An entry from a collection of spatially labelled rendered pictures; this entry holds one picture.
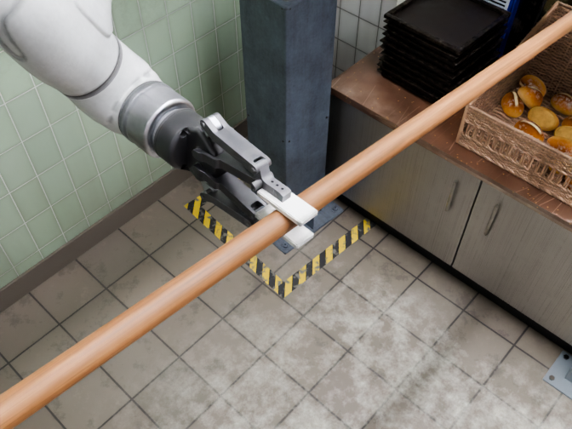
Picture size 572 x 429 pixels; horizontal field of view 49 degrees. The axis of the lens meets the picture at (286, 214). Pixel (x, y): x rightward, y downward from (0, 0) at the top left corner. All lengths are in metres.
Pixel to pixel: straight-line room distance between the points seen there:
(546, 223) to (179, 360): 1.23
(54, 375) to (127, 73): 0.41
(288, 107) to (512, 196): 0.71
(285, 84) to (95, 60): 1.14
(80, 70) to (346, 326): 1.60
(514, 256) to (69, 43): 1.60
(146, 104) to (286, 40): 1.01
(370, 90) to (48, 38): 1.50
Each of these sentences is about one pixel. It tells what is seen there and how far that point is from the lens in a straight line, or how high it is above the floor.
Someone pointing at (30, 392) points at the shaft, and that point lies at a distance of 0.60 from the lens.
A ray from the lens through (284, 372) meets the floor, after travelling 2.12.
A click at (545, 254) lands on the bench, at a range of 2.01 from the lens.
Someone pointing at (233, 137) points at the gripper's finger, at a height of 1.40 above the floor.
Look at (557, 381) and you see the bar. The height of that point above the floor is 0.01.
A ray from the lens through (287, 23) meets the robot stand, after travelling 1.76.
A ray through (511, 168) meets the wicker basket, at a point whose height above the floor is 0.60.
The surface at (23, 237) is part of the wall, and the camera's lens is 2.28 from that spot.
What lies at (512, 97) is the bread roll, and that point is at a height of 0.64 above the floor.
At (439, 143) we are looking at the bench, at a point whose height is 0.58.
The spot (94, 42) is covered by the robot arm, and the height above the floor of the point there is 1.48.
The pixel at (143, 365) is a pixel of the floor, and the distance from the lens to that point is 2.18.
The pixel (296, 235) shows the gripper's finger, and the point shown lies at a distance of 0.73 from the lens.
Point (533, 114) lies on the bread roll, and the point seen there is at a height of 0.63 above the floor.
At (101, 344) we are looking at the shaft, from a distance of 0.61.
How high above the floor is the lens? 1.91
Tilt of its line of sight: 50 degrees down
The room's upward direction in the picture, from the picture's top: straight up
